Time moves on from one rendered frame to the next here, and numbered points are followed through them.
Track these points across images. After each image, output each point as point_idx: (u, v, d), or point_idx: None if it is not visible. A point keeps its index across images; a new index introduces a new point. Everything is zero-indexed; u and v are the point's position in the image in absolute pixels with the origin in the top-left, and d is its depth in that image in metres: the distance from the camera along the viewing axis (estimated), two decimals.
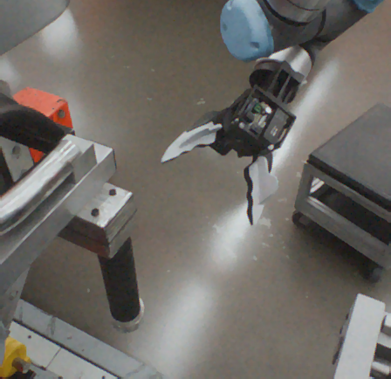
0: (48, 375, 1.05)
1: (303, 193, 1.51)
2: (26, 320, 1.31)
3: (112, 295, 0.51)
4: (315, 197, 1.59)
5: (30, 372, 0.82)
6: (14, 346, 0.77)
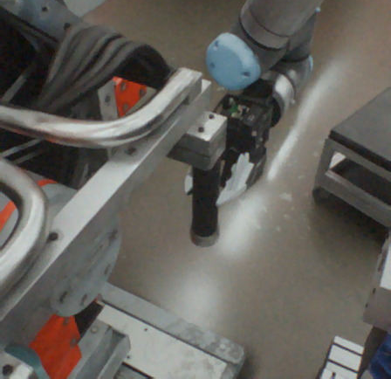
0: (101, 321, 1.17)
1: (324, 168, 1.63)
2: None
3: (199, 210, 0.62)
4: (334, 172, 1.71)
5: (99, 306, 0.93)
6: None
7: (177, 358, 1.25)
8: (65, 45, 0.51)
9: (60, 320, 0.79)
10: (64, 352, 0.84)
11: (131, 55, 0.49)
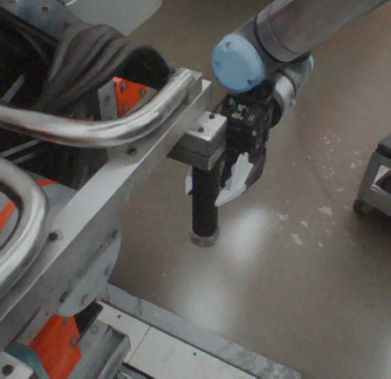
0: (101, 321, 1.17)
1: (368, 182, 1.58)
2: (113, 301, 1.37)
3: (199, 210, 0.62)
4: (377, 186, 1.66)
5: (99, 306, 0.93)
6: None
7: None
8: (65, 45, 0.51)
9: (60, 320, 0.79)
10: (64, 352, 0.84)
11: (131, 55, 0.49)
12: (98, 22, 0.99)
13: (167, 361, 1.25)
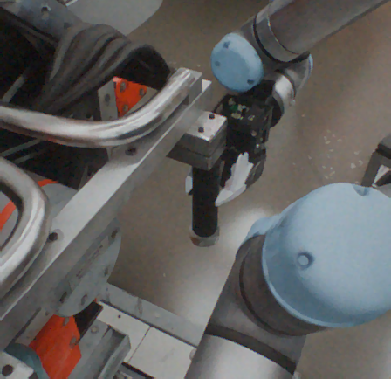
0: (101, 321, 1.17)
1: (368, 182, 1.58)
2: (113, 301, 1.37)
3: (199, 210, 0.62)
4: (377, 186, 1.66)
5: (99, 306, 0.93)
6: None
7: None
8: (65, 45, 0.51)
9: (60, 320, 0.79)
10: (64, 352, 0.84)
11: (131, 55, 0.49)
12: (98, 22, 0.99)
13: (167, 361, 1.25)
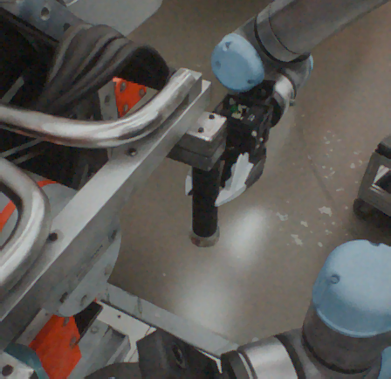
0: (101, 321, 1.17)
1: (368, 182, 1.58)
2: (113, 301, 1.37)
3: (199, 210, 0.62)
4: (377, 186, 1.66)
5: (99, 306, 0.93)
6: None
7: None
8: (65, 45, 0.51)
9: (60, 320, 0.79)
10: (64, 352, 0.84)
11: (131, 55, 0.49)
12: (98, 22, 0.99)
13: None
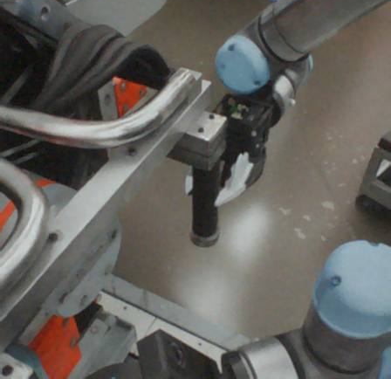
0: (101, 321, 1.17)
1: (371, 176, 1.60)
2: (120, 293, 1.39)
3: (199, 210, 0.62)
4: (379, 181, 1.67)
5: (99, 306, 0.93)
6: None
7: None
8: (65, 45, 0.51)
9: (60, 320, 0.79)
10: (64, 352, 0.84)
11: (131, 55, 0.49)
12: (106, 16, 1.01)
13: None
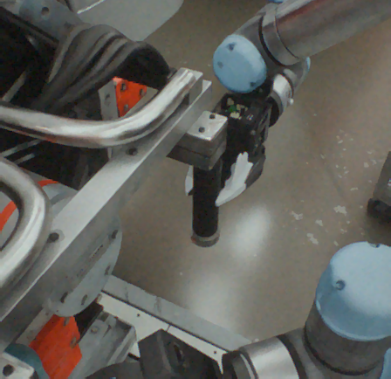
0: (101, 321, 1.17)
1: (384, 181, 1.58)
2: (133, 300, 1.37)
3: (200, 210, 0.62)
4: None
5: (99, 306, 0.93)
6: None
7: None
8: (65, 45, 0.51)
9: (60, 320, 0.79)
10: (64, 352, 0.84)
11: (132, 55, 0.49)
12: (124, 21, 0.99)
13: None
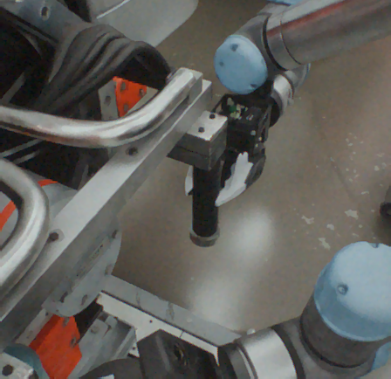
0: (101, 321, 1.17)
1: None
2: (144, 306, 1.36)
3: (200, 210, 0.62)
4: None
5: (99, 306, 0.93)
6: None
7: None
8: (65, 44, 0.51)
9: (60, 320, 0.79)
10: (64, 352, 0.84)
11: (132, 55, 0.49)
12: (140, 25, 0.98)
13: None
